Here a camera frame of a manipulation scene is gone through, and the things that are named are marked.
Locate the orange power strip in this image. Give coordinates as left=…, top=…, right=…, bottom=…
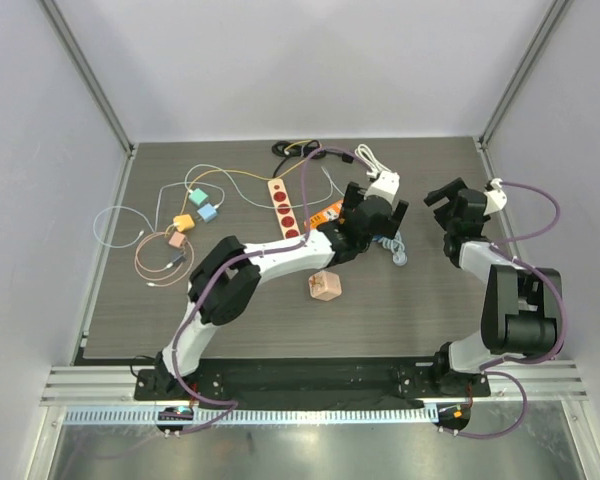
left=306, top=199, right=343, bottom=229

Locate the light blue cord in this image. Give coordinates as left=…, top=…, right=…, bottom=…
left=374, top=232, right=410, bottom=266

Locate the white power cord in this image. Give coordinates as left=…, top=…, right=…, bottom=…
left=354, top=143, right=389, bottom=181

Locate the beige red power strip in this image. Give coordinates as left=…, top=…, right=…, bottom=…
left=267, top=178, right=300, bottom=239

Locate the pink cube socket adapter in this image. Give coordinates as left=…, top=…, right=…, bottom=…
left=308, top=270, right=342, bottom=301

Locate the light blue usb cable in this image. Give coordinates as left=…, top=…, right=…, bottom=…
left=93, top=182, right=226, bottom=250

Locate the light blue charger plug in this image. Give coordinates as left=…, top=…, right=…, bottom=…
left=197, top=203, right=219, bottom=223

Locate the teal charger plug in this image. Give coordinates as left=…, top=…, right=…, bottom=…
left=188, top=188, right=209, bottom=207

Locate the yellow charger plug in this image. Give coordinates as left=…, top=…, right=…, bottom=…
left=173, top=214, right=195, bottom=233

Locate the pink usb cable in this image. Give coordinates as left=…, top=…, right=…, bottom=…
left=133, top=230, right=196, bottom=289

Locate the pink charger plug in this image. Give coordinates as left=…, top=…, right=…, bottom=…
left=168, top=231, right=188, bottom=249

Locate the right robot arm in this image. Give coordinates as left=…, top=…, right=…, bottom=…
left=424, top=178, right=566, bottom=396

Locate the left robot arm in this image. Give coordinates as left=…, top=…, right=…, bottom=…
left=150, top=172, right=408, bottom=400

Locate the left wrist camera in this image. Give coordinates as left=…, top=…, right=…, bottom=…
left=364, top=171, right=400, bottom=204

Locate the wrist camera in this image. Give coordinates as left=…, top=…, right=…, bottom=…
left=484, top=178, right=508, bottom=216
left=364, top=171, right=400, bottom=204

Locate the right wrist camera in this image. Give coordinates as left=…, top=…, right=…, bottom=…
left=484, top=178, right=508, bottom=216

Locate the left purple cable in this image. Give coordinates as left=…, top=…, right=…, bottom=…
left=172, top=145, right=381, bottom=435

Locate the purple cable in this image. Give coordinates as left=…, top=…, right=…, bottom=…
left=172, top=145, right=381, bottom=435
left=452, top=179, right=567, bottom=439

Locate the black power cord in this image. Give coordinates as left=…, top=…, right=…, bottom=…
left=270, top=139, right=354, bottom=174

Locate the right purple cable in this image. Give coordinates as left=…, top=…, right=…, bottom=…
left=452, top=179, right=567, bottom=439

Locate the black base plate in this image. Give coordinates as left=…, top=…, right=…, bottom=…
left=134, top=356, right=491, bottom=429

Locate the white slotted cable duct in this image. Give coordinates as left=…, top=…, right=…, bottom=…
left=64, top=404, right=438, bottom=428

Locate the right aluminium frame post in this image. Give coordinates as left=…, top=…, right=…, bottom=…
left=475, top=0, right=573, bottom=151

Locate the aluminium frame post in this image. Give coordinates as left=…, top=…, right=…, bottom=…
left=38, top=0, right=134, bottom=157
left=475, top=0, right=573, bottom=151

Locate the aluminium frame rail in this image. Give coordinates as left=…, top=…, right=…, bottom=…
left=40, top=360, right=588, bottom=406

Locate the left aluminium frame post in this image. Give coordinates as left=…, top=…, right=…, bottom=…
left=38, top=0, right=134, bottom=157

